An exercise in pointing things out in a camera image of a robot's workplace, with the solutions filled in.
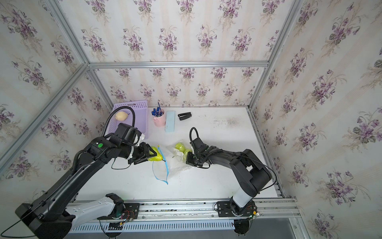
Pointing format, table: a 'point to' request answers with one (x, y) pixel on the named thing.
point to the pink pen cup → (159, 121)
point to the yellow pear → (121, 116)
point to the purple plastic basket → (141, 110)
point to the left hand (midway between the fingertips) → (155, 156)
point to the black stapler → (184, 115)
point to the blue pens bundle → (157, 113)
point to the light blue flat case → (170, 122)
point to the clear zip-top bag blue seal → (166, 182)
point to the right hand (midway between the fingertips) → (188, 162)
